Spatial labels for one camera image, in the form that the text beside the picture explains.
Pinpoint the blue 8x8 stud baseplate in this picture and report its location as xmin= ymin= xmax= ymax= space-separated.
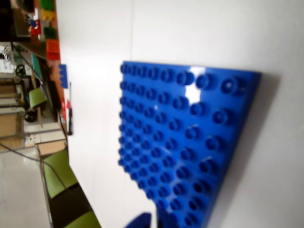
xmin=117 ymin=60 xmax=262 ymax=228

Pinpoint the green chair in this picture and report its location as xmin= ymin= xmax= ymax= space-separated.
xmin=42 ymin=147 xmax=103 ymax=228
xmin=28 ymin=86 xmax=48 ymax=111

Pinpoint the blue toy brick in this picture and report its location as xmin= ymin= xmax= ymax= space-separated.
xmin=59 ymin=64 xmax=68 ymax=89

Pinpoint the teal board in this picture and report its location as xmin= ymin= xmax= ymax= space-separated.
xmin=31 ymin=53 xmax=41 ymax=76

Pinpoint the orange toy brick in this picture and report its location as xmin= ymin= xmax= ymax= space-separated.
xmin=46 ymin=39 xmax=60 ymax=60

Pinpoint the green toy brick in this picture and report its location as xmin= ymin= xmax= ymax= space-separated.
xmin=40 ymin=0 xmax=57 ymax=10
xmin=44 ymin=27 xmax=58 ymax=40

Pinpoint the yellow toy brick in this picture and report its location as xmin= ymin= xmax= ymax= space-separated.
xmin=41 ymin=9 xmax=57 ymax=21

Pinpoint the black handle screwdriver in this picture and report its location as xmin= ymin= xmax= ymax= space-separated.
xmin=67 ymin=82 xmax=74 ymax=136

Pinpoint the grey floor cable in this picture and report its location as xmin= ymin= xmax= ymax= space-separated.
xmin=0 ymin=142 xmax=68 ymax=190

